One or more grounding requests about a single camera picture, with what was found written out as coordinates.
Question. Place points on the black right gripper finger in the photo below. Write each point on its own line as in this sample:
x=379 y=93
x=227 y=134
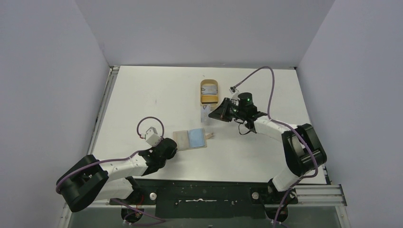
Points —
x=221 y=113
x=226 y=103

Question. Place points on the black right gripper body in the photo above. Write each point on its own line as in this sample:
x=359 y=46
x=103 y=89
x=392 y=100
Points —
x=229 y=110

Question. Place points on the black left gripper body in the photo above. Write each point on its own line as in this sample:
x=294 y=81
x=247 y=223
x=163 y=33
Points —
x=163 y=162

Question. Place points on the white blue credit card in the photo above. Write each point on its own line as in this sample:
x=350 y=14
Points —
x=205 y=110

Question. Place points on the beige card holder wallet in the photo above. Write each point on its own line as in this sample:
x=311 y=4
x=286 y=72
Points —
x=191 y=139

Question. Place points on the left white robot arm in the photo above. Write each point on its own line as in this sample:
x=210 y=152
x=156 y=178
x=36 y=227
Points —
x=86 y=180

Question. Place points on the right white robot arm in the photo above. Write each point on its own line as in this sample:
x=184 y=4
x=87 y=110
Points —
x=302 y=148

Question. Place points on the yellow card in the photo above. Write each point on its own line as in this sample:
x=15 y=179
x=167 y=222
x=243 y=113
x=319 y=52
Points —
x=209 y=99

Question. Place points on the beige oval tray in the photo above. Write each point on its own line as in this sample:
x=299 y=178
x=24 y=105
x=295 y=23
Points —
x=209 y=81

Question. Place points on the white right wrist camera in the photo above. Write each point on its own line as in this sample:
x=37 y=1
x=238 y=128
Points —
x=234 y=93

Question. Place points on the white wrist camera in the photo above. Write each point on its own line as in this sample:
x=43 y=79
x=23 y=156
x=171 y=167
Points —
x=234 y=93
x=152 y=137

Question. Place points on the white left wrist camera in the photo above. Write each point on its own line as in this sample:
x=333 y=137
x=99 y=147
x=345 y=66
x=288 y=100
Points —
x=152 y=137

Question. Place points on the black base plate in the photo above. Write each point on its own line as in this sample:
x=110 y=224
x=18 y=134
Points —
x=202 y=199

